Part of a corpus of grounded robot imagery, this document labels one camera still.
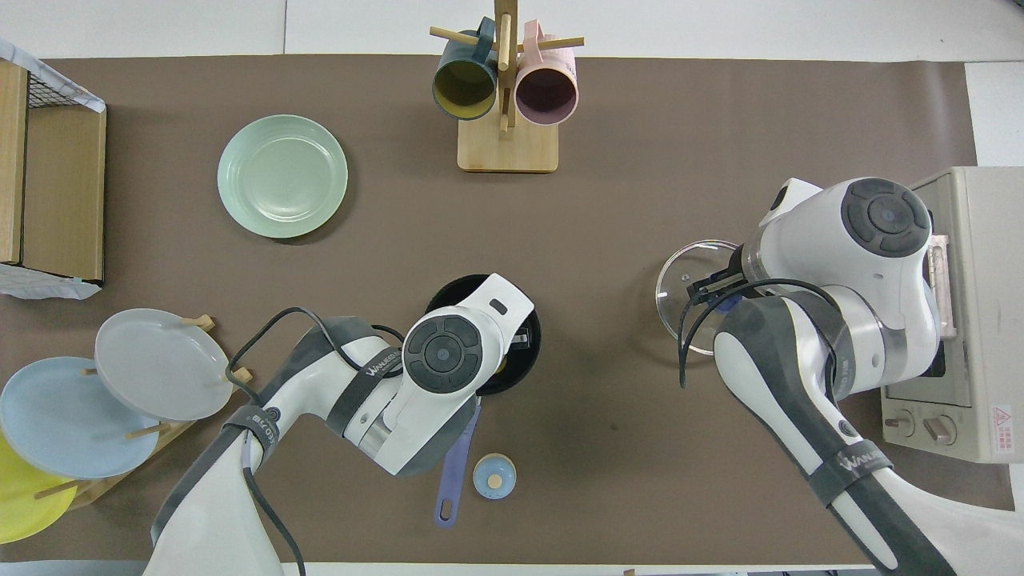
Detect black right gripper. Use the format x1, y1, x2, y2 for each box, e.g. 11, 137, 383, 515
686, 244, 750, 314

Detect glass lid blue knob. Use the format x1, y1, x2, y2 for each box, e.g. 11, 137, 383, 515
656, 240, 749, 357

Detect light green plate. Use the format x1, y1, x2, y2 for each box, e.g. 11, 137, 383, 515
217, 114, 349, 239

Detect grey plate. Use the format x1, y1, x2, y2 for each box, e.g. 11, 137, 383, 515
94, 308, 234, 422

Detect wooden plate rack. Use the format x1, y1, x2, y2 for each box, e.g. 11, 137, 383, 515
32, 314, 254, 511

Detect light blue plate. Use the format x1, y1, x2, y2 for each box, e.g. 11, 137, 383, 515
0, 356, 161, 479

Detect yellow plate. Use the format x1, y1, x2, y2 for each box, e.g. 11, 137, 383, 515
0, 432, 79, 545

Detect dark blue saucepan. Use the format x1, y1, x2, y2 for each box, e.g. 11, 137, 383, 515
426, 274, 542, 529

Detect brown table mat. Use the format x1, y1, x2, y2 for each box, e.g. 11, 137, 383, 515
0, 54, 1017, 565

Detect wooden mug rack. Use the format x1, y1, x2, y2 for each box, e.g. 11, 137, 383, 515
430, 0, 585, 174

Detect pink ribbed mug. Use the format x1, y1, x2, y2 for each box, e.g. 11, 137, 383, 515
515, 20, 579, 126

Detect dark teal mug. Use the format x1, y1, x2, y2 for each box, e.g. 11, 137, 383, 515
432, 18, 498, 121

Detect beige toaster oven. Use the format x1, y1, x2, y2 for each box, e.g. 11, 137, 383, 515
880, 166, 1024, 463

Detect white patterned plastic sheet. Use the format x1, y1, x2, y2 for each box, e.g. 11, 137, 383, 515
0, 262, 103, 301
0, 38, 106, 113

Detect light wooden board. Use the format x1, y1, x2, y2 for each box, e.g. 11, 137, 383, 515
0, 62, 30, 265

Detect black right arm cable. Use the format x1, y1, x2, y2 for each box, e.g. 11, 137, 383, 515
677, 278, 849, 390

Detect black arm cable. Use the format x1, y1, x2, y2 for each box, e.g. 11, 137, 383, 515
226, 306, 405, 576
677, 278, 849, 390

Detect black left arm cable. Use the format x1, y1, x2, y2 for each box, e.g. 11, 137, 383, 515
226, 306, 405, 576

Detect black wire basket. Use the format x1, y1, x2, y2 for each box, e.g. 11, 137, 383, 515
24, 68, 90, 110

